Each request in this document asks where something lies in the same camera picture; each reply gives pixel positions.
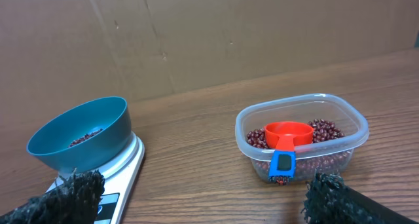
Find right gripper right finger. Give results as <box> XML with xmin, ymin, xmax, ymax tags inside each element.
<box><xmin>301</xmin><ymin>173</ymin><xmax>418</xmax><ymax>224</ymax></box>

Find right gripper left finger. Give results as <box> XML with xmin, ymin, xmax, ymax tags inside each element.
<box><xmin>1</xmin><ymin>170</ymin><xmax>105</xmax><ymax>224</ymax></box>

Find red scoop with blue handle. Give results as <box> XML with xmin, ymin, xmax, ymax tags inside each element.
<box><xmin>264</xmin><ymin>121</ymin><xmax>314</xmax><ymax>185</ymax></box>

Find white digital kitchen scale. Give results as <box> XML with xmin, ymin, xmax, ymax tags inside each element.
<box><xmin>48</xmin><ymin>132</ymin><xmax>145</xmax><ymax>224</ymax></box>

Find red beans in bowl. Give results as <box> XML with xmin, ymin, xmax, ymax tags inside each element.
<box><xmin>69</xmin><ymin>128</ymin><xmax>103</xmax><ymax>147</ymax></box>

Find blue bowl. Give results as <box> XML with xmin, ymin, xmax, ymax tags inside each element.
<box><xmin>27</xmin><ymin>96</ymin><xmax>132</xmax><ymax>170</ymax></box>

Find red adzuki beans in container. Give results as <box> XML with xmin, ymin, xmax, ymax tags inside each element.
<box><xmin>246</xmin><ymin>119</ymin><xmax>352</xmax><ymax>180</ymax></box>

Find clear plastic container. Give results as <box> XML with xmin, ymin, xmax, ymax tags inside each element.
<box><xmin>235</xmin><ymin>94</ymin><xmax>369</xmax><ymax>185</ymax></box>

